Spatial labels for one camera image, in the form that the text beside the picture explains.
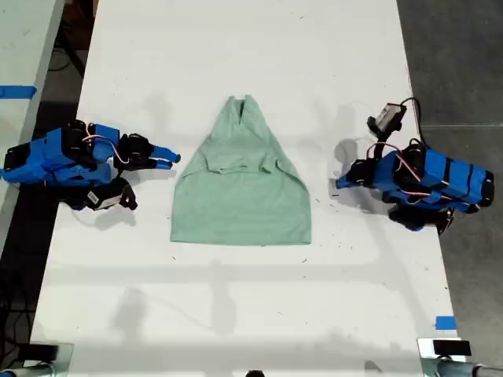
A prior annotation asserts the long blue tape strip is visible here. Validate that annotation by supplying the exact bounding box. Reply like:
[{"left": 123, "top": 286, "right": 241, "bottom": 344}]
[{"left": 0, "top": 85, "right": 38, "bottom": 100}]

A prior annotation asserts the small black box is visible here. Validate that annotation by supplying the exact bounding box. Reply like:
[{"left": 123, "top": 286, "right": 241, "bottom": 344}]
[
  {"left": 21, "top": 342, "right": 61, "bottom": 362},
  {"left": 432, "top": 339, "right": 472, "bottom": 358}
]

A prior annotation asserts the white side table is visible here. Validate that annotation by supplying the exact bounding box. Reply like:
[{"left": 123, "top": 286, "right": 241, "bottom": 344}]
[{"left": 0, "top": 0, "right": 66, "bottom": 252}]

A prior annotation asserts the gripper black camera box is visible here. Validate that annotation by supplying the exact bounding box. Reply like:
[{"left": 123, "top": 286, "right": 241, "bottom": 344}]
[
  {"left": 366, "top": 102, "right": 407, "bottom": 134},
  {"left": 84, "top": 184, "right": 123, "bottom": 212}
]

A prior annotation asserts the grey metal pipe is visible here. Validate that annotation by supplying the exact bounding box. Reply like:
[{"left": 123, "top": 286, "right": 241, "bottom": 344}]
[
  {"left": 435, "top": 358, "right": 503, "bottom": 377},
  {"left": 0, "top": 361, "right": 57, "bottom": 377}
]

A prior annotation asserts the arm red white wire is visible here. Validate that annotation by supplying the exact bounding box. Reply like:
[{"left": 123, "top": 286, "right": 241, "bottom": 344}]
[
  {"left": 83, "top": 123, "right": 131, "bottom": 167},
  {"left": 392, "top": 147, "right": 437, "bottom": 197}
]

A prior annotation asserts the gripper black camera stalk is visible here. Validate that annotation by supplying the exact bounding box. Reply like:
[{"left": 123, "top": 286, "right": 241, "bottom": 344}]
[
  {"left": 116, "top": 178, "right": 139, "bottom": 211},
  {"left": 371, "top": 129, "right": 395, "bottom": 159}
]

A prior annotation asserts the camera black cable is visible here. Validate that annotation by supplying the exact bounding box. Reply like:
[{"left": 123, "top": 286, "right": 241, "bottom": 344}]
[{"left": 398, "top": 97, "right": 424, "bottom": 143}]

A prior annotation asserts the black floor cable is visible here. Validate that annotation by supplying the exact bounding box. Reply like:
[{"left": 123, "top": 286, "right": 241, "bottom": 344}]
[{"left": 49, "top": 46, "right": 82, "bottom": 73}]

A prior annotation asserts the pale green T-shirt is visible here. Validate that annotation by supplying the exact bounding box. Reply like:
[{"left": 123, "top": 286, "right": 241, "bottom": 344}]
[{"left": 169, "top": 93, "right": 313, "bottom": 247}]

